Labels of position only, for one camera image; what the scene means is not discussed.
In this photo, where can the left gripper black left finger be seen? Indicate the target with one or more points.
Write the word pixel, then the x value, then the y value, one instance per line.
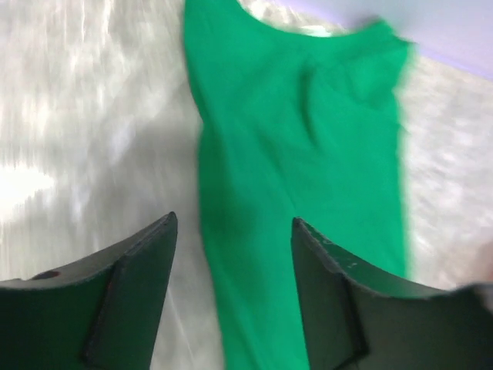
pixel 100 312

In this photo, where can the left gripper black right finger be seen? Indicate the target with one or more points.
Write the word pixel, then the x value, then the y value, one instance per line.
pixel 358 316

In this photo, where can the green t shirt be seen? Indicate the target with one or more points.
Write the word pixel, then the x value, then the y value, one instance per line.
pixel 293 126

